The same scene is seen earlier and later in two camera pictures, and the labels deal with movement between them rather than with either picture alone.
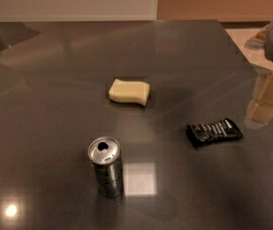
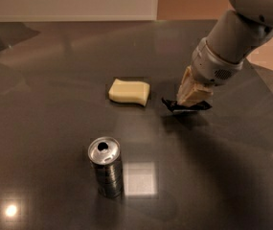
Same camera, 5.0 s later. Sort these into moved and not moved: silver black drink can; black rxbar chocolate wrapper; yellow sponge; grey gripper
Moved: grey gripper; black rxbar chocolate wrapper
Not moved: silver black drink can; yellow sponge
